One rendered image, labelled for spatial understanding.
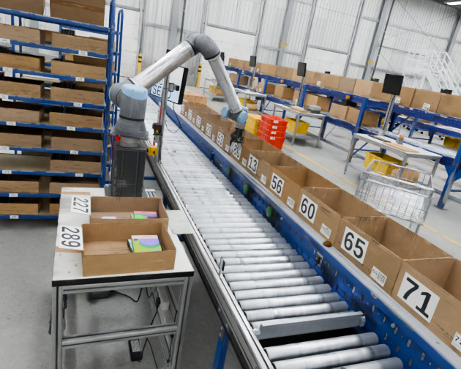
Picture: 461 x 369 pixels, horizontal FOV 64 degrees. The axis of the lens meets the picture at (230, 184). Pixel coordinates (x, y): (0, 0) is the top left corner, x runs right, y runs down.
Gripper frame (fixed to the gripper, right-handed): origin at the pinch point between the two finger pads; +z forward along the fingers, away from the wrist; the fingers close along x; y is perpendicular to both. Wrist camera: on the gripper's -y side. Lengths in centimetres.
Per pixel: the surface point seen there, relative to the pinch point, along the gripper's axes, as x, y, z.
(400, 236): 33, 149, -2
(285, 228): 1, 97, 20
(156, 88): -56, -68, -34
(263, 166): 3.6, 48.4, -3.1
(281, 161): 32.4, 21.4, -0.2
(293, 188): 4, 91, -3
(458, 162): 417, -114, 21
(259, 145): 30.7, -19.0, -2.3
